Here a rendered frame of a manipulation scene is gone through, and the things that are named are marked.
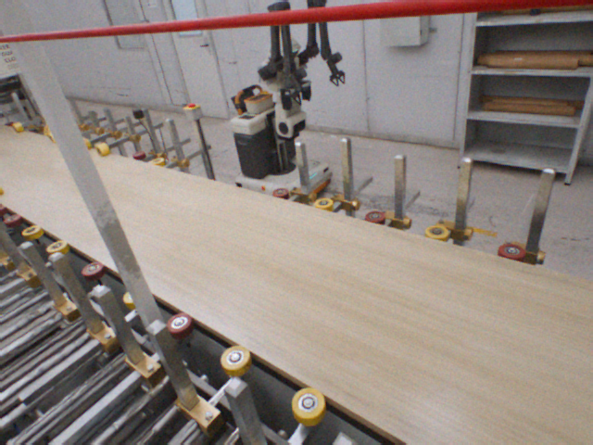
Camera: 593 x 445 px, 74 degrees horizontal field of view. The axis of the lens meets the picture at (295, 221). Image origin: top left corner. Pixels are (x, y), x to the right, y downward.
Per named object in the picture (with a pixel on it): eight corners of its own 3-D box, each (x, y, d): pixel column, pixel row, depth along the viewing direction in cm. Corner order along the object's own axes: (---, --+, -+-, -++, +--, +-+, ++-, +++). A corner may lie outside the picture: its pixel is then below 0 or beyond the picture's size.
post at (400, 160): (397, 249, 182) (397, 152, 156) (405, 251, 180) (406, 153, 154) (394, 253, 179) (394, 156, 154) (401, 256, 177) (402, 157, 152)
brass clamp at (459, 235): (439, 227, 163) (440, 217, 161) (473, 235, 156) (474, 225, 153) (434, 235, 160) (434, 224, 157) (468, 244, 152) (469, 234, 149)
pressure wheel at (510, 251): (522, 272, 136) (528, 245, 130) (517, 286, 131) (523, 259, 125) (497, 266, 140) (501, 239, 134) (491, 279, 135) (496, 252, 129)
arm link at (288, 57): (283, 1, 256) (272, 4, 249) (291, 1, 253) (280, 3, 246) (292, 70, 279) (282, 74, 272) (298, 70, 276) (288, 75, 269)
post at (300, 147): (310, 225, 211) (298, 140, 185) (316, 226, 209) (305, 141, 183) (307, 228, 209) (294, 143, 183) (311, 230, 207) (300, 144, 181)
